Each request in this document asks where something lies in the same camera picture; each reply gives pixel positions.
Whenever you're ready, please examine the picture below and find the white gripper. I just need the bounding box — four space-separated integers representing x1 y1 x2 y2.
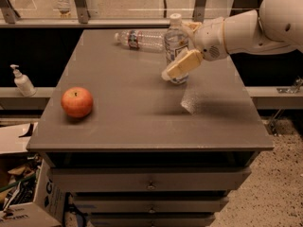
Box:
161 17 228 81

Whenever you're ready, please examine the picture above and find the blue-label water bottle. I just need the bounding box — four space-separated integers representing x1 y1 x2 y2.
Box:
163 12 190 85

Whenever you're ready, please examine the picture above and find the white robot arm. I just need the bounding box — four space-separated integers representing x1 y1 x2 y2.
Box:
162 0 303 80

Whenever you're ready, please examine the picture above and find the clear lying water bottle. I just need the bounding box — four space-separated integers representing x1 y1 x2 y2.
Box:
115 29 164 53

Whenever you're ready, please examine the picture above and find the white pump dispenser bottle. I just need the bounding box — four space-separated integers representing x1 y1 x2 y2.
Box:
10 64 36 97

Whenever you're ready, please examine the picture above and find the grey drawer cabinet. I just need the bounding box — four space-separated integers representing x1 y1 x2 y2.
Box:
28 29 273 218

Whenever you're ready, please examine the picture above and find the red apple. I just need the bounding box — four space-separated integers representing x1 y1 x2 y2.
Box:
61 87 94 118

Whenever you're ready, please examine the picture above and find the top drawer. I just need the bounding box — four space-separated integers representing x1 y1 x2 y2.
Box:
51 167 251 192

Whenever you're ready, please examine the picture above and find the drawer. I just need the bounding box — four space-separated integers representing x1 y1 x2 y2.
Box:
51 167 251 192
74 196 228 214
89 214 215 227

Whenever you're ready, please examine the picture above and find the middle drawer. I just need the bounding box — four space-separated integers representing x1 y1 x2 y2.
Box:
74 196 228 214

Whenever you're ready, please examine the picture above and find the bottom drawer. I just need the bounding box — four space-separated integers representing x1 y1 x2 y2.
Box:
89 214 215 227

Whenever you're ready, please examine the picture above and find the white cardboard box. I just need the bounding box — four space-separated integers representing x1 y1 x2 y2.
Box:
0 162 65 227

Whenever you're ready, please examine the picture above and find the metal bracket on ledge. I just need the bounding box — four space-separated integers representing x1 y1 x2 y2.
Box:
277 78 303 94

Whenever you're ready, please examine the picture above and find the metal railing frame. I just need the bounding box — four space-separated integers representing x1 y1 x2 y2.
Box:
0 0 285 29

